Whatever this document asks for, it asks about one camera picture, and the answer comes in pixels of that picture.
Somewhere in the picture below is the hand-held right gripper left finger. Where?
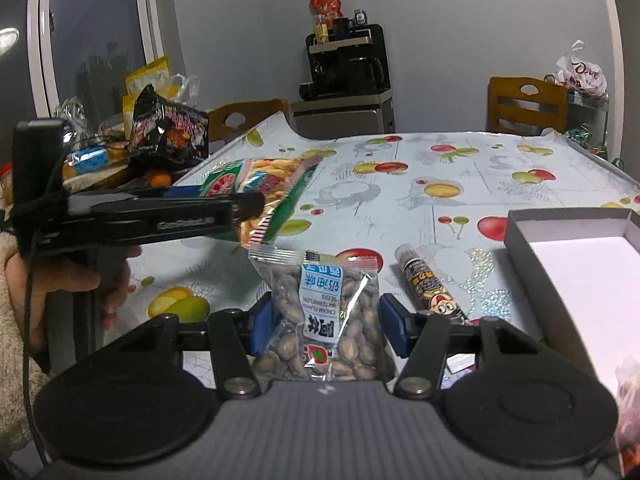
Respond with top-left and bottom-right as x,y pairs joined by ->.
107,302 -> 275,401

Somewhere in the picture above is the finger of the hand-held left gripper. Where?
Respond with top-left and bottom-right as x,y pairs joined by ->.
117,186 -> 204,201
220,193 -> 265,231

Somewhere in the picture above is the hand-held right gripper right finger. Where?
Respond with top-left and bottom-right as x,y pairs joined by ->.
377,294 -> 539,401

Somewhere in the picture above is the green shrimp cracker bag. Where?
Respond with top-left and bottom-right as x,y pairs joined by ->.
199,156 -> 324,252

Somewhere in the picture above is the clear melon seed packet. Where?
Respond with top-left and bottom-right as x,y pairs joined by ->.
248,246 -> 397,382

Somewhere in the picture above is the grey cardboard box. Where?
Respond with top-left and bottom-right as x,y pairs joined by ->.
502,208 -> 640,397

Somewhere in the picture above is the person's left forearm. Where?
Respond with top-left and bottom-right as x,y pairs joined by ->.
0,232 -> 51,459

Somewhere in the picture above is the person's left hand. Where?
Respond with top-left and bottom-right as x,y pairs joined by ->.
7,245 -> 144,351

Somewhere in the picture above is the blue cookie packet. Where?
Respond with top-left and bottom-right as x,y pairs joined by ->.
62,142 -> 132,181

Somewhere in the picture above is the black candy tube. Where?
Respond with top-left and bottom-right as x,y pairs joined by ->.
394,243 -> 474,327

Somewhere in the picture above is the black noodle bag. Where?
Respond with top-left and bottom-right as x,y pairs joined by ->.
127,85 -> 210,169

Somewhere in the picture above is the wooden chair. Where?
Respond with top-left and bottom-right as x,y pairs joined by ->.
487,76 -> 570,136
206,99 -> 291,156

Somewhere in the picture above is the clear plastic bag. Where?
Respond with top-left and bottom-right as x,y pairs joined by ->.
165,74 -> 201,107

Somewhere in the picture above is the yellow bag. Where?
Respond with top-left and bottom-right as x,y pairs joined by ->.
124,57 -> 171,111

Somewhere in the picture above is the grey cabinet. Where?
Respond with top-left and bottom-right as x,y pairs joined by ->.
290,92 -> 396,141

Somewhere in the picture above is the fruit print tablecloth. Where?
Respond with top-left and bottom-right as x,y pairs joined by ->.
95,110 -> 640,401

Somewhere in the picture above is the white framed glass door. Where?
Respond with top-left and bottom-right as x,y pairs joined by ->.
27,0 -> 173,126

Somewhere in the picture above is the black tea machine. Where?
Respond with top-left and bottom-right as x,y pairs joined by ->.
299,25 -> 387,101

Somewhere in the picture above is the black kettle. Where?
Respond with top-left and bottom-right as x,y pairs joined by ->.
345,57 -> 386,94

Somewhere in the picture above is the red snack bag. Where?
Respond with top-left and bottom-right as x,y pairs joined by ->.
309,0 -> 346,24

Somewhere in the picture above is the metal rack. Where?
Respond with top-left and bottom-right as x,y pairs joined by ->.
567,91 -> 612,150

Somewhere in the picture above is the white plastic bag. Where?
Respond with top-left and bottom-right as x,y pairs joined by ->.
554,40 -> 609,97

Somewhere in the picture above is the black cable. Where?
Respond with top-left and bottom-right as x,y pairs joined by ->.
17,190 -> 53,467

